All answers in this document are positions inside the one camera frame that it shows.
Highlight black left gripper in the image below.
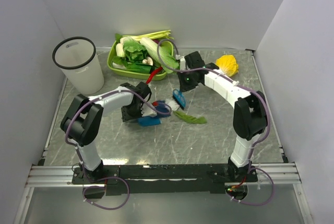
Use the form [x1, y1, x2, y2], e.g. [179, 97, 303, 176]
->
[122, 103, 145, 122]

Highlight blue dustpan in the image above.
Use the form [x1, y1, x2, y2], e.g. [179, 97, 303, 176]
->
[137, 116, 161, 127]

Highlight blue hand brush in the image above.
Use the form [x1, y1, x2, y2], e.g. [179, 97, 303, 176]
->
[172, 89, 186, 110]

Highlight dark blue paper scrap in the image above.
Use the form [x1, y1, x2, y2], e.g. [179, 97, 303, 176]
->
[156, 100, 172, 116]

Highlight white paper scrap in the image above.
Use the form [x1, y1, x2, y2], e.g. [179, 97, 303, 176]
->
[165, 98, 180, 111]

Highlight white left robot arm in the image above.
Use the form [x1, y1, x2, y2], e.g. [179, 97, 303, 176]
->
[61, 82, 152, 183]

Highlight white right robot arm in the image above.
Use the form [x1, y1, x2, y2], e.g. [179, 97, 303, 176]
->
[176, 51, 270, 181]

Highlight green vegetable basket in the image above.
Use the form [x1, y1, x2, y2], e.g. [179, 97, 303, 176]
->
[107, 41, 176, 80]

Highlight red chili pepper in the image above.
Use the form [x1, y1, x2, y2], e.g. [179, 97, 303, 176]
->
[146, 66, 163, 84]

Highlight yellow napa cabbage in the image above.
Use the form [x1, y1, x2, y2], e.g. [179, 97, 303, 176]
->
[216, 55, 239, 77]

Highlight mushroom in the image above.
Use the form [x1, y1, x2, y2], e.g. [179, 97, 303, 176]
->
[142, 56, 153, 66]

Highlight yellow-green celery stalks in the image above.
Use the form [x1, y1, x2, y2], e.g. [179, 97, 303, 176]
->
[120, 30, 172, 42]

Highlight green lettuce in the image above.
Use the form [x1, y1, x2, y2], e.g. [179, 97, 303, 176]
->
[123, 37, 148, 63]

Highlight white radish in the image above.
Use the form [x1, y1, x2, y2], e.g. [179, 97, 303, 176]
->
[115, 43, 126, 58]

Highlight white bin with black rim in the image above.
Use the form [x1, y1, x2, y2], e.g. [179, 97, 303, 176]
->
[52, 37, 104, 95]

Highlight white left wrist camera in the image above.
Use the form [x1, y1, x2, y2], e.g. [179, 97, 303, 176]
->
[141, 103, 157, 117]

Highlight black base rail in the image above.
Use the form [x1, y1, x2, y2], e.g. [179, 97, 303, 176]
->
[72, 163, 258, 196]

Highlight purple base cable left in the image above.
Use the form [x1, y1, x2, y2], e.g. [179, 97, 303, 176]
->
[82, 176, 130, 211]

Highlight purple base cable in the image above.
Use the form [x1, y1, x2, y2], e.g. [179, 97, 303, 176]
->
[225, 166, 275, 207]
[82, 176, 130, 211]

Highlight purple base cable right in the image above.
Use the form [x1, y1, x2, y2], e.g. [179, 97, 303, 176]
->
[225, 166, 275, 207]

